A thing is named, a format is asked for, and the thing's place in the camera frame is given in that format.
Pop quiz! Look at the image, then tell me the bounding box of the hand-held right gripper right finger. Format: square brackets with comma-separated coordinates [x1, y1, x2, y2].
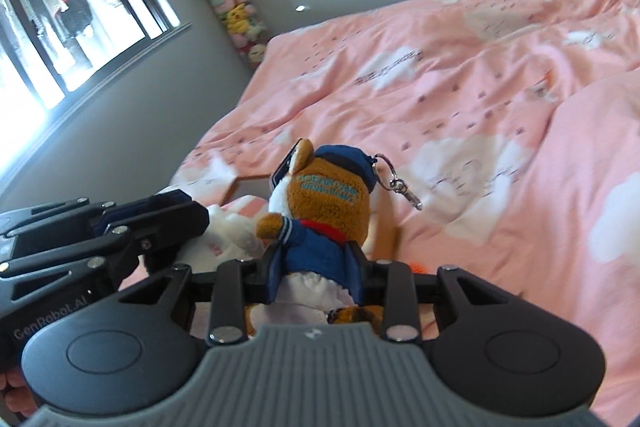
[350, 248, 521, 344]

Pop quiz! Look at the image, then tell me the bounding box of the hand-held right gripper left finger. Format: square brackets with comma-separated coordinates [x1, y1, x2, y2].
[117, 246, 288, 346]

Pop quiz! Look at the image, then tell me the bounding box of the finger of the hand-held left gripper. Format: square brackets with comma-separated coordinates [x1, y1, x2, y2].
[0, 200, 209, 281]
[0, 188, 194, 249]

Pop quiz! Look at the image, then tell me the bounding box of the pink white plush toy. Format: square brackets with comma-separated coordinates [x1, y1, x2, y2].
[150, 194, 273, 269]

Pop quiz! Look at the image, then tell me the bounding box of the brown plush toy blue jacket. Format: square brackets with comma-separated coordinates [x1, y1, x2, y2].
[255, 138, 426, 338]

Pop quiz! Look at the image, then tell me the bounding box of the orange-edged white storage box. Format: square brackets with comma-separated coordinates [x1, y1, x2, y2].
[222, 173, 274, 208]

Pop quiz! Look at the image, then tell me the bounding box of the person's left hand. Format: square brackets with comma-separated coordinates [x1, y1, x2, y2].
[0, 368, 39, 426]

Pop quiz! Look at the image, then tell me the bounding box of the grey-framed window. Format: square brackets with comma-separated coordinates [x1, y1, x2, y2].
[0, 0, 194, 190]

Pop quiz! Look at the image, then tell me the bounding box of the pink cloud-print duvet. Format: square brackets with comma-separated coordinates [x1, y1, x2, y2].
[120, 0, 640, 427]

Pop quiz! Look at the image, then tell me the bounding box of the clear tube of plush toys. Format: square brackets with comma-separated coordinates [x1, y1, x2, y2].
[191, 0, 272, 68]

